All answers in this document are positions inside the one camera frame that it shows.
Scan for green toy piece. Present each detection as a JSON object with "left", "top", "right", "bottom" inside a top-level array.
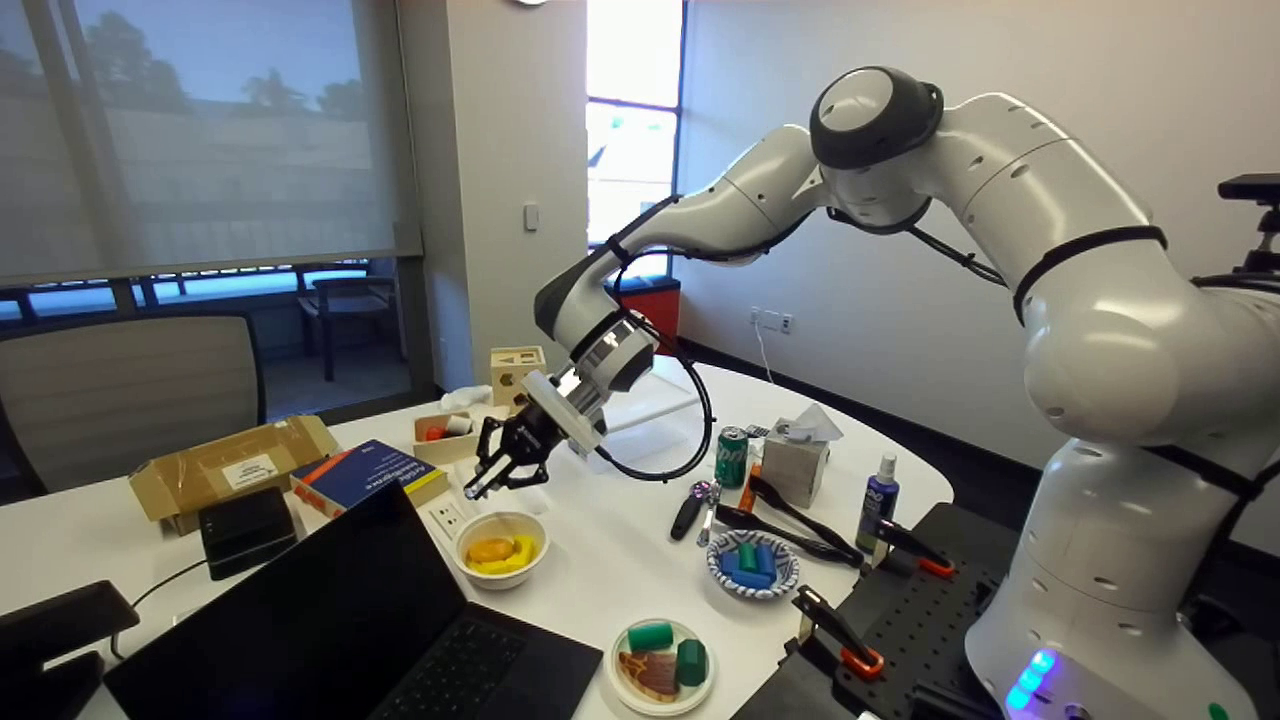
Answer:
[
  {"left": 672, "top": 638, "right": 713, "bottom": 692},
  {"left": 624, "top": 618, "right": 681, "bottom": 657}
]

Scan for cardboard box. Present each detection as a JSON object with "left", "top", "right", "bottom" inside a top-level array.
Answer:
[{"left": 129, "top": 413, "right": 345, "bottom": 541}]

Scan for black handled tool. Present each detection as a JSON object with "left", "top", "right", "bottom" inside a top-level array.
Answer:
[{"left": 670, "top": 478, "right": 726, "bottom": 543}]

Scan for black strap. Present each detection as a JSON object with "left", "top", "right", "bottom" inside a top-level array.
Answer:
[{"left": 716, "top": 471, "right": 874, "bottom": 572}]

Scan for white flat packet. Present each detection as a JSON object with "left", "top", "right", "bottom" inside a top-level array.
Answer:
[{"left": 425, "top": 494, "right": 480, "bottom": 541}]

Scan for small white plate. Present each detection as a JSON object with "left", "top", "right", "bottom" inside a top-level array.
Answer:
[{"left": 602, "top": 613, "right": 721, "bottom": 720}]

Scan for green block in bowl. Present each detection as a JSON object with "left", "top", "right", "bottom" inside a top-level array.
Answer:
[{"left": 733, "top": 537, "right": 786, "bottom": 579}]

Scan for dark patio chair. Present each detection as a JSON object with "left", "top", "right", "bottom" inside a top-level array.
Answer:
[{"left": 293, "top": 259, "right": 408, "bottom": 385}]

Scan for black orange clamp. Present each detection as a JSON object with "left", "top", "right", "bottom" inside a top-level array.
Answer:
[
  {"left": 794, "top": 586, "right": 894, "bottom": 683},
  {"left": 874, "top": 516, "right": 959, "bottom": 586}
]

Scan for green can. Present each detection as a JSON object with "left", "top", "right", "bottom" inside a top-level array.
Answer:
[{"left": 713, "top": 424, "right": 754, "bottom": 494}]

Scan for wooden cube with holes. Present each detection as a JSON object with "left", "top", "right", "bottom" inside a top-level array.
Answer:
[{"left": 486, "top": 339, "right": 552, "bottom": 413}]

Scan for small black box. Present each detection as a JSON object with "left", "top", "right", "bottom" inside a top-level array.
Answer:
[{"left": 197, "top": 490, "right": 301, "bottom": 579}]

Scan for white roller blind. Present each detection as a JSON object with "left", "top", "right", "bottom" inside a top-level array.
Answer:
[{"left": 0, "top": 0, "right": 408, "bottom": 291}]

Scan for small wooden tray box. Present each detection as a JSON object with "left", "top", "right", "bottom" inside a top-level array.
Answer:
[{"left": 413, "top": 407, "right": 486, "bottom": 466}]

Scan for red cabinet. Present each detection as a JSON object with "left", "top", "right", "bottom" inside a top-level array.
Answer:
[{"left": 620, "top": 278, "right": 684, "bottom": 356}]

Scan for brown toy food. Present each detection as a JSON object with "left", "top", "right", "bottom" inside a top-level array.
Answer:
[{"left": 620, "top": 648, "right": 684, "bottom": 701}]

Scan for black camera on stand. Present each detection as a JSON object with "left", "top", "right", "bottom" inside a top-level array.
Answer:
[{"left": 1212, "top": 168, "right": 1280, "bottom": 291}]

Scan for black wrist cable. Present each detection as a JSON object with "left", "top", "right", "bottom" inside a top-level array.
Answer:
[{"left": 590, "top": 195, "right": 721, "bottom": 490}]

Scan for blue book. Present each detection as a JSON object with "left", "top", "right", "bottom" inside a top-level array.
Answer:
[{"left": 293, "top": 435, "right": 454, "bottom": 520}]

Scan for grey tissue box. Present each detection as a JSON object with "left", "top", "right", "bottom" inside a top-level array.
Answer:
[{"left": 760, "top": 406, "right": 849, "bottom": 511}]

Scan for grey upholstered chair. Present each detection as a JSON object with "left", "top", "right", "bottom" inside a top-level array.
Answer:
[{"left": 0, "top": 314, "right": 268, "bottom": 495}]

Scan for yellow food pieces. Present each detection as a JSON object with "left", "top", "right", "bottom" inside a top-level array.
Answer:
[{"left": 463, "top": 527, "right": 541, "bottom": 578}]

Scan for black mounting board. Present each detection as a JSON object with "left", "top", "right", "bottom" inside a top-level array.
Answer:
[{"left": 733, "top": 502, "right": 1059, "bottom": 720}]

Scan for black laptop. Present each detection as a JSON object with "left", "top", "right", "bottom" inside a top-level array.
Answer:
[{"left": 103, "top": 479, "right": 610, "bottom": 720}]

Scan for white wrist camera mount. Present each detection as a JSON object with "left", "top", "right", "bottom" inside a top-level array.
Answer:
[{"left": 525, "top": 367, "right": 614, "bottom": 466}]

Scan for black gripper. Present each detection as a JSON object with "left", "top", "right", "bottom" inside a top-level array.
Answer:
[{"left": 461, "top": 395, "right": 571, "bottom": 505}]

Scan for blue patterned bowl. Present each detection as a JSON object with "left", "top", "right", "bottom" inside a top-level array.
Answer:
[{"left": 704, "top": 527, "right": 805, "bottom": 603}]

